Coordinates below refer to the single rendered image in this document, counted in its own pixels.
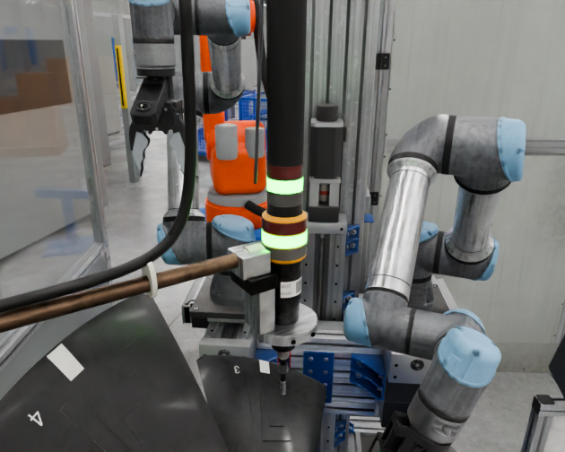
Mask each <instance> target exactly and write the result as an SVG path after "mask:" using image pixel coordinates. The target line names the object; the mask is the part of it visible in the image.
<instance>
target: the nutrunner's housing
mask: <svg viewBox="0 0 565 452"><path fill-rule="evenodd" d="M301 267H302V260H301V261H299V262H298V263H294V264H288V265H281V264H275V263H272V262H271V270H273V271H274V272H276V273H277V274H278V288H276V289H275V324H276V325H278V326H290V325H293V324H295V323H296V322H298V320H299V316H300V298H301ZM272 348H273V349H274V350H276V351H278V352H289V351H292V350H293V349H294V348H295V345H294V346H274V345H272Z"/></svg>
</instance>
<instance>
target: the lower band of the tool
mask: <svg viewBox="0 0 565 452"><path fill-rule="evenodd" d="M302 211H303V210H302ZM262 217H263V218H264V219H265V220H267V221H269V222H275V223H295V222H302V221H304V220H305V219H307V217H308V215H307V213H306V212H304V211H303V213H302V214H301V215H299V216H296V217H291V218H280V217H274V216H271V215H269V214H268V213H267V212H266V211H264V212H263V213H262ZM262 230H263V229H262ZM305 231H306V230H305ZM305 231H304V232H305ZM263 232H265V233H267V234H269V235H273V236H277V237H293V236H298V235H300V234H302V233H304V232H302V233H300V234H296V235H289V236H281V235H274V234H271V233H268V232H266V231H264V230H263ZM306 243H307V242H306ZM306 243H305V244H306ZM263 244H264V245H265V243H264V242H263ZM305 244H304V245H305ZM304 245H302V246H300V247H303V246H304ZM266 246H267V245H266ZM267 247H269V246H267ZM300 247H296V248H300ZM269 248H273V247H269ZM274 249H282V250H287V249H295V248H274ZM305 256H306V255H305ZM305 256H304V257H302V258H300V259H297V260H293V261H276V260H273V259H271V262H272V263H275V264H281V265H288V264H294V263H298V262H299V261H301V260H302V259H303V258H305Z"/></svg>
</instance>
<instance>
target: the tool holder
mask: <svg viewBox="0 0 565 452"><path fill-rule="evenodd" d="M254 244H256V242H251V243H248V244H244V245H240V246H236V247H233V248H228V254H232V253H236V254H237V258H238V260H239V266H238V267H237V268H234V269H231V270H230V278H231V280H232V281H234V282H235V283H236V284H237V285H238V286H239V287H240V288H242V289H243V290H244V292H245V321H246V323H247V324H249V325H250V331H251V333H252V335H253V336H254V337H255V338H256V339H257V340H259V341H261V342H263V343H267V344H270V345H274V346H294V345H298V344H301V343H305V342H306V341H308V340H309V339H311V338H312V337H314V336H315V335H316V331H317V315H316V313H315V312H314V311H313V310H312V309H311V308H309V307H307V306H305V305H303V304H300V316H299V320H298V322H296V323H295V324H293V325H290V326H278V325H276V324H275V289H276V288H278V274H277V273H276V272H274V271H273V270H271V253H270V251H268V250H266V249H263V250H260V251H257V252H253V253H248V252H245V251H244V250H242V249H244V248H243V247H246V246H250V245H254Z"/></svg>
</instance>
